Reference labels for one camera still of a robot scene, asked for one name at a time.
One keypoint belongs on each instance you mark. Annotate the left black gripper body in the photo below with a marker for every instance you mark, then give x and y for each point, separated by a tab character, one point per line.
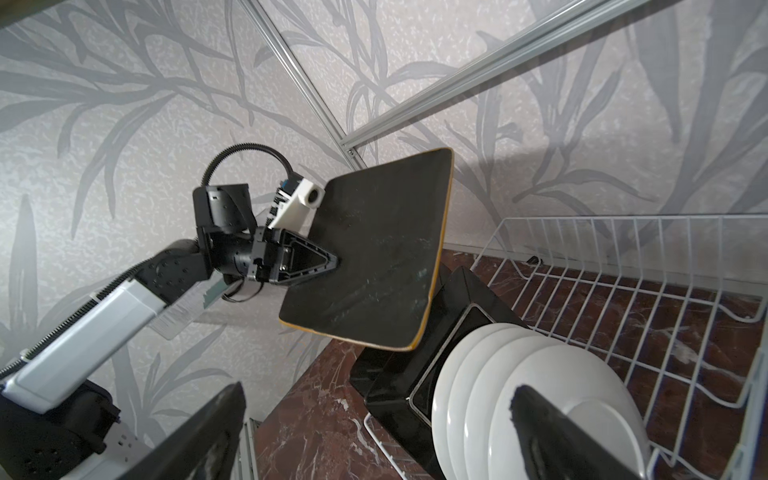
261	257

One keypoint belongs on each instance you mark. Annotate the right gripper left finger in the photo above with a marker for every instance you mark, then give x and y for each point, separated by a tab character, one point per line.
204	446

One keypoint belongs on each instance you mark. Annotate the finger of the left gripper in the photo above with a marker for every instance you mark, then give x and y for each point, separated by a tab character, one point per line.
300	259

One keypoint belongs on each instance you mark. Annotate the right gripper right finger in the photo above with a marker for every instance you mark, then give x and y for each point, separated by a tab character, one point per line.
553	447

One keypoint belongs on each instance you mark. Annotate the black square plate yellow rim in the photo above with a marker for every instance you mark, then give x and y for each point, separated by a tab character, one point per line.
386	225

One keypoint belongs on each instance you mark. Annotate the floral square plate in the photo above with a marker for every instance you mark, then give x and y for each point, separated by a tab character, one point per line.
384	378
409	422

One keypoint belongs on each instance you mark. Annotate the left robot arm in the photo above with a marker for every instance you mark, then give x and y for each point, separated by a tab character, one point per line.
55	422

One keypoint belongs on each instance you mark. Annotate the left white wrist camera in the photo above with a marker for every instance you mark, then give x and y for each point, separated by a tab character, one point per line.
295	198

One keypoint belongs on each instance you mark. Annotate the white wire dish rack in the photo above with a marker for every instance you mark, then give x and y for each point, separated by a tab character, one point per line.
676	305

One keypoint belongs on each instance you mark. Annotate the aluminium frame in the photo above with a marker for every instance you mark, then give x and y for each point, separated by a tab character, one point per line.
576	24

